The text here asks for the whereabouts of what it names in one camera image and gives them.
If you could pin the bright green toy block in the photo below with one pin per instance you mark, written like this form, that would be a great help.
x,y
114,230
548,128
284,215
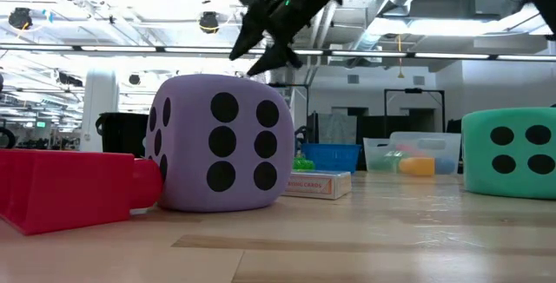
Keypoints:
x,y
386,161

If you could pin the long ceiling light strip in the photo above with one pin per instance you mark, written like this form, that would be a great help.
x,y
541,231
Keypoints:
x,y
117,48

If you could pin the black metal frame stand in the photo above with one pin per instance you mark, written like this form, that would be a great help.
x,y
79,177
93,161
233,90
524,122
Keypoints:
x,y
412,90

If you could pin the small blue toy brick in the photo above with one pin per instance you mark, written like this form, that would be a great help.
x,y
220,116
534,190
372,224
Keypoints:
x,y
445,166

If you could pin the teal foam die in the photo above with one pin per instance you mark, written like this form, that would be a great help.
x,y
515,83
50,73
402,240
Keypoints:
x,y
517,183

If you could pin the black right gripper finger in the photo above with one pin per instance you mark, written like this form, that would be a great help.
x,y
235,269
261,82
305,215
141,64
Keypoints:
x,y
276,59
252,35

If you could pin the yellow toy block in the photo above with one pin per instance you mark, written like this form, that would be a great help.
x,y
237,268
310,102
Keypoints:
x,y
417,166

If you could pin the blue plastic basket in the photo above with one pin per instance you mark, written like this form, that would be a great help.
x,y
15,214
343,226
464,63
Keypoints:
x,y
330,157

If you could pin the black monitors row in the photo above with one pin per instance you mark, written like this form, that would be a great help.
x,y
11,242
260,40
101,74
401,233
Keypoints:
x,y
454,126

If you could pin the large red toy block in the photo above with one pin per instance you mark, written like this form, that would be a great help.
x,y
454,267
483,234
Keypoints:
x,y
65,192

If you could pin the orange white playing card box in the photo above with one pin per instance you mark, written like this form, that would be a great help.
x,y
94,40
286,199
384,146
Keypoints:
x,y
319,185

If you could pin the green exit sign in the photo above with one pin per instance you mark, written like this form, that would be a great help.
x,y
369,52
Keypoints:
x,y
41,124

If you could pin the clear plastic container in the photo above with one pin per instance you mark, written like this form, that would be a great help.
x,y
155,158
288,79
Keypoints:
x,y
434,144

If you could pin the small red toy block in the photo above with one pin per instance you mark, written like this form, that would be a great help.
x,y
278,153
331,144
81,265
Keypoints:
x,y
410,149

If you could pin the black round bucket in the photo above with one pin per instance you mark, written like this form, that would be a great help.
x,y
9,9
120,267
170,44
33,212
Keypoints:
x,y
121,133

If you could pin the purple foam die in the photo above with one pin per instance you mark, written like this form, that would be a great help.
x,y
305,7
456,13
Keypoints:
x,y
182,179

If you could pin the white square pillar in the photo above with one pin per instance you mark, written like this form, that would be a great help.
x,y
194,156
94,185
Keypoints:
x,y
100,109

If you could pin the black ceiling-mounted device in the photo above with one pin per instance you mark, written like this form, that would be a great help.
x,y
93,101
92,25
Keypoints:
x,y
209,21
19,17

